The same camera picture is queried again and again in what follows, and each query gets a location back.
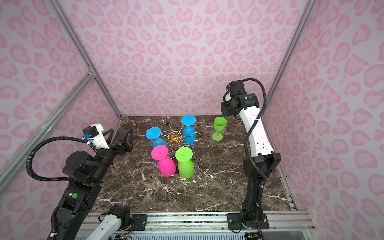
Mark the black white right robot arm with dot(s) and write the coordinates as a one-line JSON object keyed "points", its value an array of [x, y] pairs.
{"points": [[261, 158]]}

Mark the blue wine glass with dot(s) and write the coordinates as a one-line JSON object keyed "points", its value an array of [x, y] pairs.
{"points": [[154, 134], [189, 133]]}

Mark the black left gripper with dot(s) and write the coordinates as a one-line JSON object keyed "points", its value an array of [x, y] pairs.
{"points": [[125, 146]]}

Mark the green wine glass front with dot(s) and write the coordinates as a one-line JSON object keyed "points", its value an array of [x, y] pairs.
{"points": [[186, 166]]}

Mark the right aluminium frame post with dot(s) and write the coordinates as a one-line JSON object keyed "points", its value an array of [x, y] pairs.
{"points": [[307, 13]]}

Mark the gold wire wine glass rack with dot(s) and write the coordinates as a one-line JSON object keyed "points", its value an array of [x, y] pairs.
{"points": [[175, 141]]}

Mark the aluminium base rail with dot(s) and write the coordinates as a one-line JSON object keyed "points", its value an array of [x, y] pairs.
{"points": [[280, 225]]}

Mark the blue wine glass left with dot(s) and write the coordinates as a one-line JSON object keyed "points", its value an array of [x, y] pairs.
{"points": [[154, 134]]}

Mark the pink wine glass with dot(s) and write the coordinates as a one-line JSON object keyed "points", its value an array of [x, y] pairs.
{"points": [[166, 165]]}

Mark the left aluminium frame beam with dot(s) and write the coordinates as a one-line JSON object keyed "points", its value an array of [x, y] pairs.
{"points": [[18, 160]]}

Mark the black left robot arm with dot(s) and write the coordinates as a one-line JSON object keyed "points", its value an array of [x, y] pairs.
{"points": [[86, 173]]}

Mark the green wine glass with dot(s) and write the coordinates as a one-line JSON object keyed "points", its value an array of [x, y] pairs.
{"points": [[220, 124], [186, 166]]}

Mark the blue wine glass rear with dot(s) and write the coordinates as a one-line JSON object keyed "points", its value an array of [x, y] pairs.
{"points": [[189, 133]]}

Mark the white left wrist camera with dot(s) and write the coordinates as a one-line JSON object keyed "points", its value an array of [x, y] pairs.
{"points": [[94, 135]]}

